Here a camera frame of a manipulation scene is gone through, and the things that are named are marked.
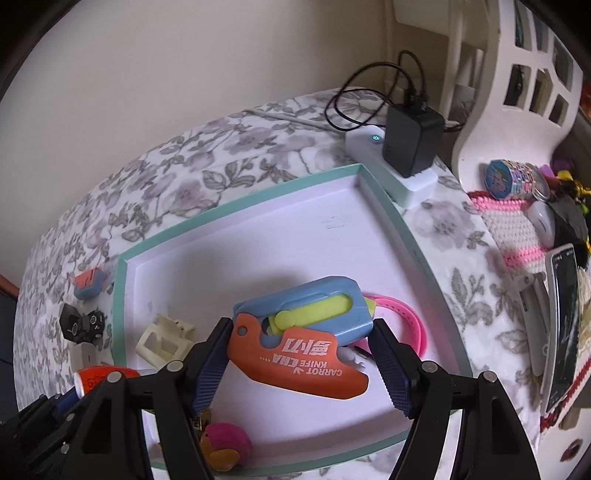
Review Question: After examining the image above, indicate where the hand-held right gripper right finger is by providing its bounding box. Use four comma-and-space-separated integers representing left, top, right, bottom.
368, 318, 542, 480

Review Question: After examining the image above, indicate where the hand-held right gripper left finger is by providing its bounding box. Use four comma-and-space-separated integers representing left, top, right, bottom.
62, 316, 233, 480

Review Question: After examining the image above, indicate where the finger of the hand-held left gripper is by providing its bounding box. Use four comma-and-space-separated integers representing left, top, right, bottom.
50, 388, 93, 416

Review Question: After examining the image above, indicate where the pink rubber strap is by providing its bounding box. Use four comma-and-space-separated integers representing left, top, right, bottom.
361, 292, 428, 360

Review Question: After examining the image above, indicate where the orange and blue carrot knife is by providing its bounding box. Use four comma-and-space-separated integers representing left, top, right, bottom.
227, 275, 374, 401

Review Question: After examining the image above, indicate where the white tray with teal rim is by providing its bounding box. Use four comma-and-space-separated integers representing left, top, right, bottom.
111, 162, 474, 477

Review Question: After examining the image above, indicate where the orange and white glue bottle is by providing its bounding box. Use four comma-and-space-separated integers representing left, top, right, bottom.
73, 366, 140, 398

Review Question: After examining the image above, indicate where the white charger plug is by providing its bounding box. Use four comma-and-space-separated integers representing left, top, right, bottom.
69, 344, 100, 371

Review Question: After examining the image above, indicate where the cream hair clip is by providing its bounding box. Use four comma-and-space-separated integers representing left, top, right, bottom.
137, 313, 195, 371

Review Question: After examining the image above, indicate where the pink fuzzy ball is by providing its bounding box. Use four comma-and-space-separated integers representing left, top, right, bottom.
200, 421, 253, 472

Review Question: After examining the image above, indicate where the black toy car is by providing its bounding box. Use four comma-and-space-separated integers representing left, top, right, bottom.
78, 311, 106, 345

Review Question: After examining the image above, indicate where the black charger cube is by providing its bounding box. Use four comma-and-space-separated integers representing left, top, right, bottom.
59, 303, 83, 343

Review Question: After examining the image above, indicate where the small pink and blue toy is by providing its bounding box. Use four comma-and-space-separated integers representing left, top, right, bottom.
73, 267, 103, 301

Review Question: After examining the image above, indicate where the smartphone in white case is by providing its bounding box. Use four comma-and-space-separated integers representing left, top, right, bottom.
544, 244, 581, 415

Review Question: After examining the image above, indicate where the pink and white crochet mat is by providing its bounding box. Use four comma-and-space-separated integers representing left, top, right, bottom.
469, 191, 556, 274

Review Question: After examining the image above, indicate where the white power strip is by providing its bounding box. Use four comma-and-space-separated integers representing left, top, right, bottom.
345, 131, 438, 209

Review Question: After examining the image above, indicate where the floral blanket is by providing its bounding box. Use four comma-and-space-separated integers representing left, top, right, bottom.
11, 90, 546, 480

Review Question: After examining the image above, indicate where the white computer mouse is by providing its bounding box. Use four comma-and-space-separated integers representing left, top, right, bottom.
526, 201, 557, 248

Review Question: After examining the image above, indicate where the colourful round tin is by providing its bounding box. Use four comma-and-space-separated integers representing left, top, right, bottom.
484, 159, 551, 201

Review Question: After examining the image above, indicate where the black power adapter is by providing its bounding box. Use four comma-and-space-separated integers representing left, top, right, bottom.
385, 104, 445, 179

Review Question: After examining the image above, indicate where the black and yellow toy pile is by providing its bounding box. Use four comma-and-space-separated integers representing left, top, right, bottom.
549, 157, 591, 261

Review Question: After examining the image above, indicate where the white wooden shelf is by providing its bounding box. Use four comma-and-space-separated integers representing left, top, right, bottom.
392, 0, 585, 191

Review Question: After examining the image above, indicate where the black cable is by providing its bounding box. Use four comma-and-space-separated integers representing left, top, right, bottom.
325, 50, 428, 136

